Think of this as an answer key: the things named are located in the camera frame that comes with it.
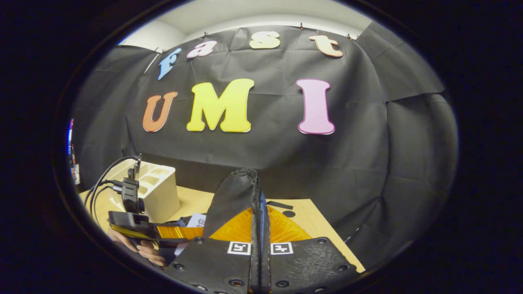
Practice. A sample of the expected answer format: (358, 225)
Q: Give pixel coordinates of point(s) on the white plastic bookshelf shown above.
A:
(161, 196)

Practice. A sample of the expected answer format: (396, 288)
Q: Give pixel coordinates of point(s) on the computer monitor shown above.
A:
(72, 151)

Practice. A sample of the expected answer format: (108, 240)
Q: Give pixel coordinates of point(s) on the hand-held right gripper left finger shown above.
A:
(212, 261)

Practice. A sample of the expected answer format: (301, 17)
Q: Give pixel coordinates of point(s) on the blue schoolbag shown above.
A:
(235, 200)

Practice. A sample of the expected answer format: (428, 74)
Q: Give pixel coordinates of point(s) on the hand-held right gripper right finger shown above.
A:
(306, 261)

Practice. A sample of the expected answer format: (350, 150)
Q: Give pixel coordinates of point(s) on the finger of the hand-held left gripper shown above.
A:
(179, 232)

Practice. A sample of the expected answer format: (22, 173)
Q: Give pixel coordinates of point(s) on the black backdrop cloth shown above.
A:
(286, 155)

